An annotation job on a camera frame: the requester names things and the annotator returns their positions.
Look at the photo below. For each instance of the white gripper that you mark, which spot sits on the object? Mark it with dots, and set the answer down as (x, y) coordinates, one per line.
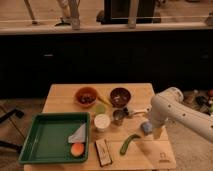
(157, 131)

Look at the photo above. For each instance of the blue sponge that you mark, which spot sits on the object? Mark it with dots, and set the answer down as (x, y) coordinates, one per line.
(146, 127)

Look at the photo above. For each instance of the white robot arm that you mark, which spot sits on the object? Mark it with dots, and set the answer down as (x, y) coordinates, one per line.
(168, 104)

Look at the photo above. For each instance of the small metal cup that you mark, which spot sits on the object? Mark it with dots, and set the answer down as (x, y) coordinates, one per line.
(118, 117)

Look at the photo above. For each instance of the white paper cup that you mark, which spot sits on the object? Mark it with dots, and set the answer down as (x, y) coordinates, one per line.
(102, 122)

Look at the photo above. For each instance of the green small cup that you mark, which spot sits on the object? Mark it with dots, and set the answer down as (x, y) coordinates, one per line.
(100, 109)

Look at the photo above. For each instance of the green cucumber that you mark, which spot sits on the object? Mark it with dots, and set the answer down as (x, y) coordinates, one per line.
(126, 143)

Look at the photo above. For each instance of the dark brown bowl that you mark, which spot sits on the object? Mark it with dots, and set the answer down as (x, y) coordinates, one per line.
(119, 97)

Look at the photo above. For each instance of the black rectangular whetstone block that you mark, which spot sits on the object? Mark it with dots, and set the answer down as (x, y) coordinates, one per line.
(103, 152)

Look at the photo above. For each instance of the yellow wooden spoon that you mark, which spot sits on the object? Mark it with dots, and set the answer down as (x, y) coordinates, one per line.
(104, 100)

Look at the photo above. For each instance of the grey folded cloth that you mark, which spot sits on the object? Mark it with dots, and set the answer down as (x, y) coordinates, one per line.
(79, 136)

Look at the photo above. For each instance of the orange bowl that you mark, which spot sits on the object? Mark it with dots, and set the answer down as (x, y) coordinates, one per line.
(86, 97)

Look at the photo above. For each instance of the orange round fruit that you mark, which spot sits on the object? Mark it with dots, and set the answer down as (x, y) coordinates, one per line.
(77, 149)

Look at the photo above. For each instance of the green plastic tray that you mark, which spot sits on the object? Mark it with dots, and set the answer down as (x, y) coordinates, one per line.
(47, 139)

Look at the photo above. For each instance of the black chair leg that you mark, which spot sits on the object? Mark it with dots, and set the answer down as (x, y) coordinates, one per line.
(15, 112)

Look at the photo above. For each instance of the black handled spatula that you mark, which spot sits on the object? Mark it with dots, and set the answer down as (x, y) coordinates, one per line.
(132, 112)

